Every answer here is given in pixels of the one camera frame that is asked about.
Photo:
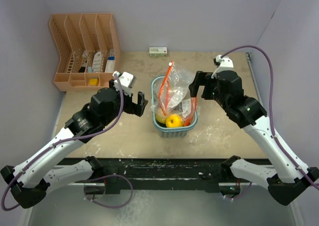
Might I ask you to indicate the yellow small box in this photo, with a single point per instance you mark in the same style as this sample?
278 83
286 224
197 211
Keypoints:
93 82

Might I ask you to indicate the light blue plastic basket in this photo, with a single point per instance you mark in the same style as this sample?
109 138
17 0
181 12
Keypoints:
165 132

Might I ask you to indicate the pink desk organizer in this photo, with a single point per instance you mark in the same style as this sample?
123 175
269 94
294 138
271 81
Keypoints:
78 36

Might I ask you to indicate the white blue box in organizer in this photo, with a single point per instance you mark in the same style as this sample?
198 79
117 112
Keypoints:
110 64

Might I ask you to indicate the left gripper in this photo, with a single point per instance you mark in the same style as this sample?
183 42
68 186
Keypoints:
136 109

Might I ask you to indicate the clear zip top bag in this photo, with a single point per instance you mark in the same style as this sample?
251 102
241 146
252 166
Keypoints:
174 96

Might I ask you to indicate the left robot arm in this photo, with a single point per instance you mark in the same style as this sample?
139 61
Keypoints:
30 181

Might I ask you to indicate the white bottle in organizer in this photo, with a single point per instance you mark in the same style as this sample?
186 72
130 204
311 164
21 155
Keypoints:
97 62

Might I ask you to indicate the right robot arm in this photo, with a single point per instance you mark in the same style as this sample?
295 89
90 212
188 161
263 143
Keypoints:
289 176

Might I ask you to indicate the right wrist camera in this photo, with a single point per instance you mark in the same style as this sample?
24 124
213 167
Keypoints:
222 64

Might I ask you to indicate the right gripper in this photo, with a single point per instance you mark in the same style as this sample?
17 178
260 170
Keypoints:
202 78

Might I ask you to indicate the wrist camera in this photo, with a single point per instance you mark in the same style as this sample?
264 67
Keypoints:
222 64
126 80

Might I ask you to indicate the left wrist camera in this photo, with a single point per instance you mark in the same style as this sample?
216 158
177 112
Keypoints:
126 80

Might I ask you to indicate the yellow apple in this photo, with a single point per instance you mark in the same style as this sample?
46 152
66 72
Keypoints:
173 121

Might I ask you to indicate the green white small box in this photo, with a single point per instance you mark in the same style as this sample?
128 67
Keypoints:
157 51

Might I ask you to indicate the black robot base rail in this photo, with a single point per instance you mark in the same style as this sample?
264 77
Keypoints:
159 174

